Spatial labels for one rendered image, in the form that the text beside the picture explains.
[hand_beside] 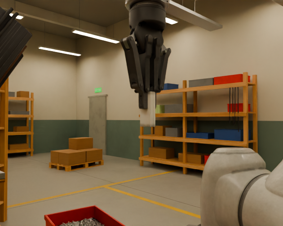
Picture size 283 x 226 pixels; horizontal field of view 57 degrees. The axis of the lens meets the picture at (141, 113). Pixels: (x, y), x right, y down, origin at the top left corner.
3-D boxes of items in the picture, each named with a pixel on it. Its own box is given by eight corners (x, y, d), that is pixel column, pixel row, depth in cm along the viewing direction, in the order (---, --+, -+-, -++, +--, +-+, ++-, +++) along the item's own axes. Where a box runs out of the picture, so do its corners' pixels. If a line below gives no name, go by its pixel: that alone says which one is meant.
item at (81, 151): (85, 162, 780) (85, 136, 781) (103, 164, 730) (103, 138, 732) (48, 167, 686) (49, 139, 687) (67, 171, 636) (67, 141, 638)
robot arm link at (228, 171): (232, 214, 79) (235, 142, 79) (288, 243, 62) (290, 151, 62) (187, 222, 72) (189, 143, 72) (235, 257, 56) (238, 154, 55)
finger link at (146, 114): (152, 91, 52) (150, 91, 51) (152, 126, 52) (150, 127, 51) (142, 92, 54) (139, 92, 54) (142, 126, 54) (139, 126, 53)
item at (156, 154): (246, 186, 498) (245, 71, 502) (138, 166, 715) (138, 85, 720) (258, 181, 535) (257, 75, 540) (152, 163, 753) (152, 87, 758)
